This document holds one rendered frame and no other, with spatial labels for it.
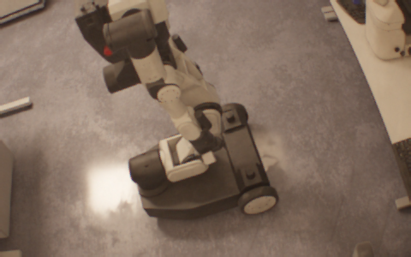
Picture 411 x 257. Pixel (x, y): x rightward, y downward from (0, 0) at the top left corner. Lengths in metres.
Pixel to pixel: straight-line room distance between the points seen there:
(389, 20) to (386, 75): 0.26
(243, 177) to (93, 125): 1.12
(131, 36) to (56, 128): 1.86
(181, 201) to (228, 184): 0.24
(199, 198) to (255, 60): 1.05
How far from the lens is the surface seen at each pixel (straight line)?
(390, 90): 2.00
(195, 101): 2.07
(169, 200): 2.48
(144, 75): 1.61
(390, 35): 1.99
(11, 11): 4.29
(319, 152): 2.69
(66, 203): 2.91
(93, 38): 1.68
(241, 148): 2.52
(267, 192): 2.38
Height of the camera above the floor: 2.30
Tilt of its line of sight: 54 degrees down
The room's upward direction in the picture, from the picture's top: 18 degrees counter-clockwise
